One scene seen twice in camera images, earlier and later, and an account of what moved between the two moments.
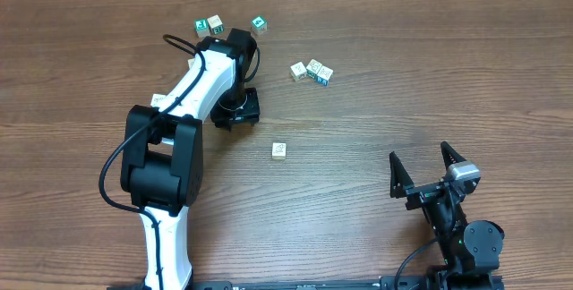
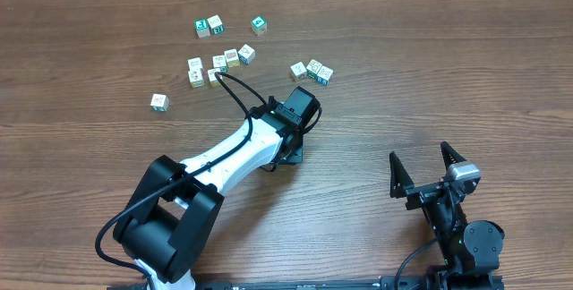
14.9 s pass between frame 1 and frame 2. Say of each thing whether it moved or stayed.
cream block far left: stayed
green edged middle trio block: stayed
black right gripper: stayed
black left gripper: moved
